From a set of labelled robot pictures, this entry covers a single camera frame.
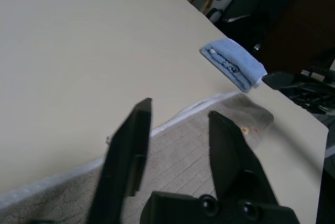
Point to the black office chair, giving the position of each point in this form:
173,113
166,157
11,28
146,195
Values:
256,12

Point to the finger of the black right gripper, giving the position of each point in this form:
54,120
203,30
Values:
280,80

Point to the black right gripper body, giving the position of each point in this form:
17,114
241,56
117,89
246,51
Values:
316,93

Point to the beige towel with white trim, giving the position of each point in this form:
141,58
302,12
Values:
178,161

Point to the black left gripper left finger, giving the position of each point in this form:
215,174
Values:
123,161

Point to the blue folded towel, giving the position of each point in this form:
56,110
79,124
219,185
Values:
235,61

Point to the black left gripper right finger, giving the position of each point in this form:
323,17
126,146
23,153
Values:
233,161

